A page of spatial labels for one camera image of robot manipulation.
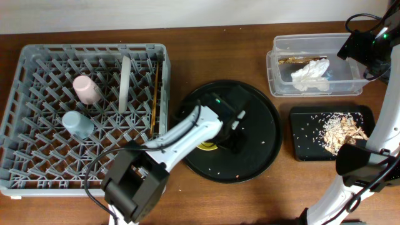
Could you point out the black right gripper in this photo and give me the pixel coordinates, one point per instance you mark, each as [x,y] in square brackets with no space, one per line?
[349,45]

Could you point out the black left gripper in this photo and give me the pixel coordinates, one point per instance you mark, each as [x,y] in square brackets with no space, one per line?
[233,141]

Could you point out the yellow bowl with food scraps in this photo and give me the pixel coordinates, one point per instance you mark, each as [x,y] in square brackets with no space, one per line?
[207,146]

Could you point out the wooden chopstick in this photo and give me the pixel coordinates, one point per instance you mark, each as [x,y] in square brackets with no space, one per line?
[153,103]
[155,93]

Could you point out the rice and food scraps pile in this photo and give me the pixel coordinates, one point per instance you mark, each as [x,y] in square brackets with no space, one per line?
[327,132]

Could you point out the grey round plate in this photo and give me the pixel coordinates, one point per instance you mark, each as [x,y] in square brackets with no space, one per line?
[124,84]

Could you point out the light blue plastic cup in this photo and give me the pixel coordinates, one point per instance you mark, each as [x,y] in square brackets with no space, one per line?
[78,124]

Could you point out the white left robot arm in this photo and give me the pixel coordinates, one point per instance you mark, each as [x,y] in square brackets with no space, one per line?
[138,176]

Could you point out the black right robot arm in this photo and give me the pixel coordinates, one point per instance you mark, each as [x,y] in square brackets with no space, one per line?
[363,171]

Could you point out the clear plastic waste bin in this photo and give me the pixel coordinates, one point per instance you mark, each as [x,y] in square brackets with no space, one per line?
[345,76]

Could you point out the grey plastic dishwasher rack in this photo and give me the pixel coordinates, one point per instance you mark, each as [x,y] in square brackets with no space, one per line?
[40,158]

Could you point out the round black serving tray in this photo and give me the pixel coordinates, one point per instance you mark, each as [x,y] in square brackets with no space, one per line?
[261,124]

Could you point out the crumpled white tissue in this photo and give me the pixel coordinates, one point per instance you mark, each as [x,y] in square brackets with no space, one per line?
[311,76]

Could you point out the gold foil wrapper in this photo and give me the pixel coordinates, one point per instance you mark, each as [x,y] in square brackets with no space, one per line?
[299,60]

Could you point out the black rectangular tray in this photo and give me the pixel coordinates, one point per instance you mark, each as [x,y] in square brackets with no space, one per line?
[297,117]

